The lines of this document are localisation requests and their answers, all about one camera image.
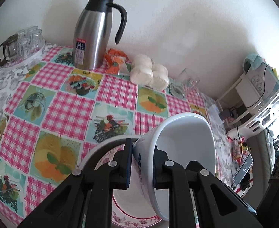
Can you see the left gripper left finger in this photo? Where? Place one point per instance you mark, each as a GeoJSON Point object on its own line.
{"type": "Point", "coordinates": [84, 198]}

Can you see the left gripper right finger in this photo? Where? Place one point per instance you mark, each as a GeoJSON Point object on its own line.
{"type": "Point", "coordinates": [197, 198]}

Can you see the floral rimmed white plate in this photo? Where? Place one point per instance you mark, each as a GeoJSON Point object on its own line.
{"type": "Point", "coordinates": [121, 219]}

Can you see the strawberry pattern bowl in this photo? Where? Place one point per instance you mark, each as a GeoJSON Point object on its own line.
{"type": "Point", "coordinates": [132, 201]}

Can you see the white square bowl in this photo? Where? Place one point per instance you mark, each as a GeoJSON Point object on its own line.
{"type": "Point", "coordinates": [185, 137]}

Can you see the large steel plate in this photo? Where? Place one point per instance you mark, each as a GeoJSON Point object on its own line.
{"type": "Point", "coordinates": [92, 158]}

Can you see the smartphone on stand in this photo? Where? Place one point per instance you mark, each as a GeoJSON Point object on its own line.
{"type": "Point", "coordinates": [243, 170]}

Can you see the colourful candy roll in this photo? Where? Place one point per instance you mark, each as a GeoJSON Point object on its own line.
{"type": "Point", "coordinates": [236, 149]}

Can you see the checkered picture tablecloth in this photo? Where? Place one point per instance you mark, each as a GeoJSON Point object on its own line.
{"type": "Point", "coordinates": [58, 114]}

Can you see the black charger adapter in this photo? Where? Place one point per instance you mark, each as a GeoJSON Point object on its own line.
{"type": "Point", "coordinates": [225, 114]}

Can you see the white power strip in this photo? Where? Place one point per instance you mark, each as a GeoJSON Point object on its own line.
{"type": "Point", "coordinates": [214, 112]}

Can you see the clear glass mug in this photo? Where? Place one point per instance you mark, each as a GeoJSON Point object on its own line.
{"type": "Point", "coordinates": [185, 85]}

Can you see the bag of white buns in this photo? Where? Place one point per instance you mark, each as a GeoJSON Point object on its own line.
{"type": "Point", "coordinates": [144, 71]}

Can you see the orange snack packet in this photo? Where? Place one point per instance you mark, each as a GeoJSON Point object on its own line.
{"type": "Point", "coordinates": [116, 62]}

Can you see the grey floral tablecloth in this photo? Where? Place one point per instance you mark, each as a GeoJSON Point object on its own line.
{"type": "Point", "coordinates": [11, 78]}

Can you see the white round tray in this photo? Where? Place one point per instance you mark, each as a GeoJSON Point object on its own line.
{"type": "Point", "coordinates": [22, 61]}

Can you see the upturned drinking glass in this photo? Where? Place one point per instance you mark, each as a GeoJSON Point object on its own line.
{"type": "Point", "coordinates": [21, 34]}
{"type": "Point", "coordinates": [24, 48]}
{"type": "Point", "coordinates": [35, 36]}

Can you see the stainless thermos jug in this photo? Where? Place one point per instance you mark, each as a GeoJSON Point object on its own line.
{"type": "Point", "coordinates": [92, 33]}

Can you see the glass coffee pot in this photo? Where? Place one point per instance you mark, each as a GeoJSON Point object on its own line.
{"type": "Point", "coordinates": [10, 51]}

